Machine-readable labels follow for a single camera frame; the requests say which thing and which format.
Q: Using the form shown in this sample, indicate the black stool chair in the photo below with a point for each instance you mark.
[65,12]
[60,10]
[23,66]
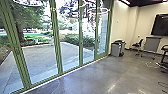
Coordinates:
[138,46]
[164,56]

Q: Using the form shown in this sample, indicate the green hedge outdoors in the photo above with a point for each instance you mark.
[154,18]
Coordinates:
[83,40]

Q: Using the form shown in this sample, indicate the green tree outdoors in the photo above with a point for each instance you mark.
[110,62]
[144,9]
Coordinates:
[20,20]

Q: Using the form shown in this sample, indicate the black wall television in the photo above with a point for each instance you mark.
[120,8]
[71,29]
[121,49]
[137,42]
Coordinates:
[160,25]

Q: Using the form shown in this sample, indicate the grey trash bin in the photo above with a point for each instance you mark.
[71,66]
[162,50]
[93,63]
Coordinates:
[117,48]

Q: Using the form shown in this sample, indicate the green framed glass door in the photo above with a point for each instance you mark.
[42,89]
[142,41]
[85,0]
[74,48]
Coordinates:
[56,33]

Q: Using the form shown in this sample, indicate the grey low cabinet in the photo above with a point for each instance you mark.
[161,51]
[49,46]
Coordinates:
[152,44]

